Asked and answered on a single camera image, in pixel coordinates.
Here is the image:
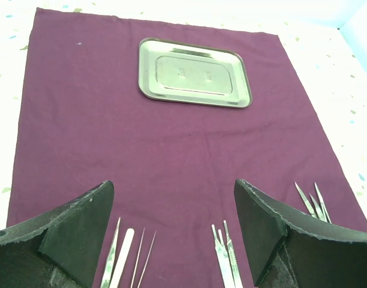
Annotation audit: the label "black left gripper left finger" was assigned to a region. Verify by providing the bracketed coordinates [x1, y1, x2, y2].
[0, 181, 114, 287]

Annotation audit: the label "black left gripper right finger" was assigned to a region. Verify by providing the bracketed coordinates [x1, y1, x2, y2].
[234, 179, 367, 287]

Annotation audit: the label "steel ring-handled scissors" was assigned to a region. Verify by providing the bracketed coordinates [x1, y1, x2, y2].
[294, 182, 317, 218]

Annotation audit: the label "wide steel tweezers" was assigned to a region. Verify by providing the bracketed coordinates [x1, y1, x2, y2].
[100, 217, 135, 288]

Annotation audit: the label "steel scalpel handle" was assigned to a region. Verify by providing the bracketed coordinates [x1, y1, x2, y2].
[223, 220, 243, 288]
[211, 224, 235, 288]

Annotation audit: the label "thin pointed steel tweezers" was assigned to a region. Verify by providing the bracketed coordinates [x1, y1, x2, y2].
[130, 228, 157, 288]

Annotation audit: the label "purple cloth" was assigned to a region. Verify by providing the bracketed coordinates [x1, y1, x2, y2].
[7, 9, 367, 287]

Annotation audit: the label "steel instrument tray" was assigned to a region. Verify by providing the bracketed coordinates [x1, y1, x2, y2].
[138, 38, 252, 109]

